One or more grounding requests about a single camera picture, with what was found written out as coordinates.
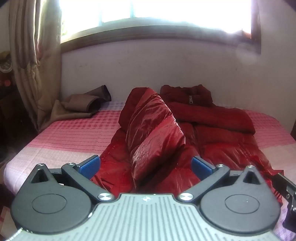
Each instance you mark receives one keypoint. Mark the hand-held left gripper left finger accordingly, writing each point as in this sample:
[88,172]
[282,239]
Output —
[89,167]

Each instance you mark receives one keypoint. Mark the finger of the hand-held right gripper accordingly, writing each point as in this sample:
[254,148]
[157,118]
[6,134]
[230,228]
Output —
[285,185]
[291,217]

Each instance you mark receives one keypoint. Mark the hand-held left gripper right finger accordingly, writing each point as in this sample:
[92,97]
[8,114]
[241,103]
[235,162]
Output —
[201,167]

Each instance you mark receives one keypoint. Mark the red down jacket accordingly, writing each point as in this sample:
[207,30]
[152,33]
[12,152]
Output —
[157,139]

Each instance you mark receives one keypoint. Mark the bed with pink checked sheet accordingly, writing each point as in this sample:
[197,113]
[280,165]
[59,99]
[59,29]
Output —
[69,136]

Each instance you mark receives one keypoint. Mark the brown folded cloth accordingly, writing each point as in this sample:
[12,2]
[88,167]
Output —
[81,104]

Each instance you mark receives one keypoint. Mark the dark cluttered shelf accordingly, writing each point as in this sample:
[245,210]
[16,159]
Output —
[5,92]

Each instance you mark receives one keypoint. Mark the beige curtain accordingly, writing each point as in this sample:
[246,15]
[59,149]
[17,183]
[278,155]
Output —
[34,58]

